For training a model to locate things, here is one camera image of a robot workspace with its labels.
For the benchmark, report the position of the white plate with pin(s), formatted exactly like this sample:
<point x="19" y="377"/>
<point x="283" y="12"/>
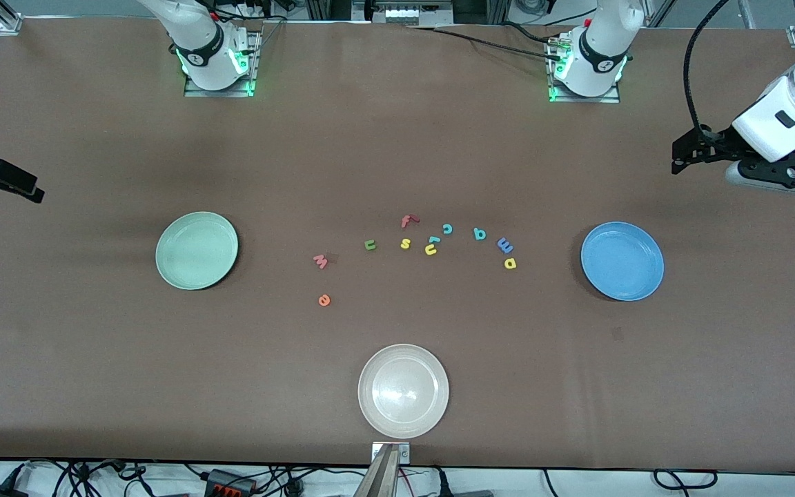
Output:
<point x="403" y="390"/>

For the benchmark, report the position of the teal foam letter b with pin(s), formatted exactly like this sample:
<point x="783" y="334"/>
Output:
<point x="479" y="235"/>

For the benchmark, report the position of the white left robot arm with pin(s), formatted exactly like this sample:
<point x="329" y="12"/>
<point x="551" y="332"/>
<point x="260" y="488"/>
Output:
<point x="784" y="103"/>

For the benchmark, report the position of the green plate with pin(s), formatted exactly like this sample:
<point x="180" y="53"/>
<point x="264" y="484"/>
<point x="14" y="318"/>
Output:
<point x="183" y="266"/>

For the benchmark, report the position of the blue foam letter m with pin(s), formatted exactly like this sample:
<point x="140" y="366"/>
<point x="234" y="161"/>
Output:
<point x="505" y="245"/>

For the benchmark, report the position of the red foam letter f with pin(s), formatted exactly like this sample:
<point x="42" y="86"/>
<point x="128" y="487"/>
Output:
<point x="407" y="221"/>

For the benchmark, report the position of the blue plate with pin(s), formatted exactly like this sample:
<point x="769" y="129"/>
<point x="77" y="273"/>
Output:
<point x="622" y="262"/>

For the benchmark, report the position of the pink foam letter w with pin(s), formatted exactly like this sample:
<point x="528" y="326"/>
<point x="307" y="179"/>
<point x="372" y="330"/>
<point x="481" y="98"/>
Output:
<point x="321" y="261"/>

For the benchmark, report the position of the black orange power strip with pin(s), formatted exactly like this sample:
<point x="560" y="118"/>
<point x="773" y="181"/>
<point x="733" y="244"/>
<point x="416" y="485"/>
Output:
<point x="228" y="483"/>

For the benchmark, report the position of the metal camera mount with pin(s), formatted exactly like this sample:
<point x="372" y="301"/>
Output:
<point x="384" y="476"/>

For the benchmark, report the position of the grey control box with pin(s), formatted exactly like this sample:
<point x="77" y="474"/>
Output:
<point x="401" y="14"/>

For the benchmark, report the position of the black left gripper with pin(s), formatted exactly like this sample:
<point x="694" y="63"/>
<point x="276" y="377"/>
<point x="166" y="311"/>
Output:
<point x="717" y="146"/>

